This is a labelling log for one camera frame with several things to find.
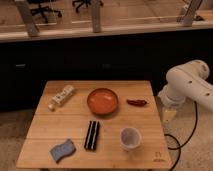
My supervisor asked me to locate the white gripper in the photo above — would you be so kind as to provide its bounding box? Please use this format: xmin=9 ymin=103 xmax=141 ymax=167
xmin=158 ymin=85 xmax=186 ymax=122

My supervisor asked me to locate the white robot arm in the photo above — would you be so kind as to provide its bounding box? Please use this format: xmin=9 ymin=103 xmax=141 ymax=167
xmin=158 ymin=60 xmax=213 ymax=122

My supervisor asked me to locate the red chili pepper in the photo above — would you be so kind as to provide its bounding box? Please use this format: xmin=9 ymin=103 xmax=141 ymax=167
xmin=126 ymin=99 xmax=147 ymax=107

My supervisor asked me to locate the white plastic cup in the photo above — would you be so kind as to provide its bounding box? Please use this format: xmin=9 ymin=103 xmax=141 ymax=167
xmin=120 ymin=127 xmax=142 ymax=151

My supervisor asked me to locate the orange round bowl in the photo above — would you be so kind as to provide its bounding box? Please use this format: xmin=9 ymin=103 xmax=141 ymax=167
xmin=87 ymin=88 xmax=119 ymax=115

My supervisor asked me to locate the black white striped block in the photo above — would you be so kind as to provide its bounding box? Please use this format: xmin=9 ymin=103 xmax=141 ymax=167
xmin=84 ymin=121 xmax=100 ymax=151

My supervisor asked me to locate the wooden table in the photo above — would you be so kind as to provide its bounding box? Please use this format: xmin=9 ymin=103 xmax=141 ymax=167
xmin=17 ymin=81 xmax=171 ymax=169

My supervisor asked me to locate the white plastic bottle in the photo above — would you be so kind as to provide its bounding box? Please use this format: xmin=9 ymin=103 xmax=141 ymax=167
xmin=48 ymin=85 xmax=75 ymax=111

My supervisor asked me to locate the blue sponge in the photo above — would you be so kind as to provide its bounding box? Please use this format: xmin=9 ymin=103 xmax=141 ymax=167
xmin=50 ymin=139 xmax=76 ymax=163

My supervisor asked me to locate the black office chair middle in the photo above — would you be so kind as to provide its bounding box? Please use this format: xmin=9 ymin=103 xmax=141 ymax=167
xmin=72 ymin=0 xmax=104 ymax=14

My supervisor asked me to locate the black office chair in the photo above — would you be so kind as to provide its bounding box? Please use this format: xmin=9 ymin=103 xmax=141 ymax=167
xmin=72 ymin=0 xmax=104 ymax=14
xmin=27 ymin=0 xmax=62 ymax=23

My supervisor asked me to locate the black office chair left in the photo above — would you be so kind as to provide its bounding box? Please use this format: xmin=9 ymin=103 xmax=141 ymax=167
xmin=27 ymin=0 xmax=62 ymax=23

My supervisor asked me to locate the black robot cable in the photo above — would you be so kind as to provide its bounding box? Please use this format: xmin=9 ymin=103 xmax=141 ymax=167
xmin=164 ymin=101 xmax=199 ymax=171

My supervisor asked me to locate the grey metal post right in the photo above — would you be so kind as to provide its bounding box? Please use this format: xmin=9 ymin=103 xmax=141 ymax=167
xmin=181 ymin=0 xmax=203 ymax=27

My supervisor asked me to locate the grey metal post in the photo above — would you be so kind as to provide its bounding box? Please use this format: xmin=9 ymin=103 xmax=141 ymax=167
xmin=91 ymin=0 xmax=101 ymax=33
xmin=181 ymin=0 xmax=203 ymax=27
xmin=15 ymin=0 xmax=39 ymax=37

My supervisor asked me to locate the grey metal post middle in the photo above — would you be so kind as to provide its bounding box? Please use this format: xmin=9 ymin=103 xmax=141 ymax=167
xmin=91 ymin=0 xmax=101 ymax=33

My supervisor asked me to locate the grey metal post left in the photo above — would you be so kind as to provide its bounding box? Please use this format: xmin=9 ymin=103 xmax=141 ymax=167
xmin=15 ymin=0 xmax=39 ymax=37

